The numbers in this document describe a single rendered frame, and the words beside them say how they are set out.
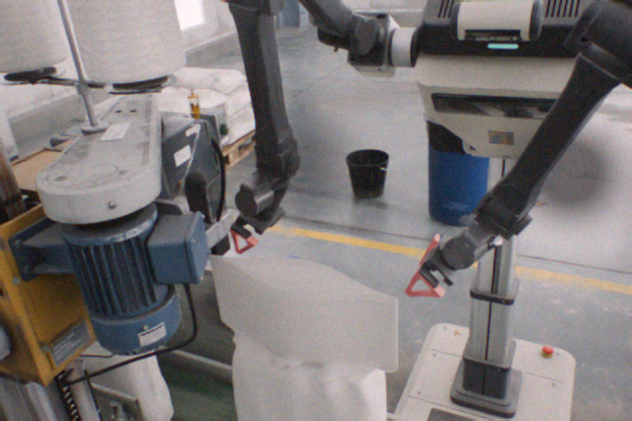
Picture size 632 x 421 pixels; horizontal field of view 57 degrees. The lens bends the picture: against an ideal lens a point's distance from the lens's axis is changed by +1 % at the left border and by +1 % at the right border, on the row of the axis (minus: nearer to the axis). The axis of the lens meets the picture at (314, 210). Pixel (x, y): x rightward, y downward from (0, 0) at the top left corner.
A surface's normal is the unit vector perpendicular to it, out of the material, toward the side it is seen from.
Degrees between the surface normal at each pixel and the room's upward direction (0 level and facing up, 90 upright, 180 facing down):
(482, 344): 90
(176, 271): 90
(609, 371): 0
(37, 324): 90
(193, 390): 0
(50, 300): 90
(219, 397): 0
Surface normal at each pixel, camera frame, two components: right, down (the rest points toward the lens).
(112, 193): 0.54, 0.37
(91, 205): 0.19, 0.45
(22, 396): -0.43, 0.45
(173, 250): -0.02, 0.47
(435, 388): -0.07, -0.88
